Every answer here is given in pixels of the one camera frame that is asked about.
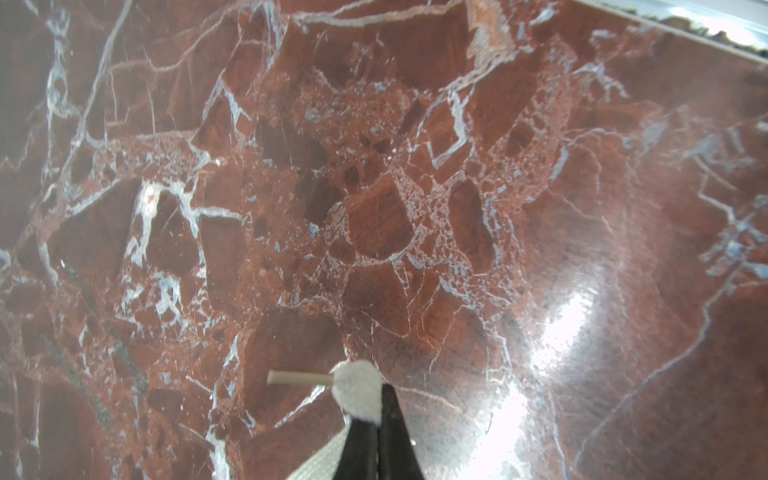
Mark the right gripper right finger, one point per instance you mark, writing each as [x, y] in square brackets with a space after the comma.
[396, 455]

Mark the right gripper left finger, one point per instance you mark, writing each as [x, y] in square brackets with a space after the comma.
[359, 457]

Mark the white shoelace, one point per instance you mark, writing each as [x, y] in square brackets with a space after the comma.
[357, 389]

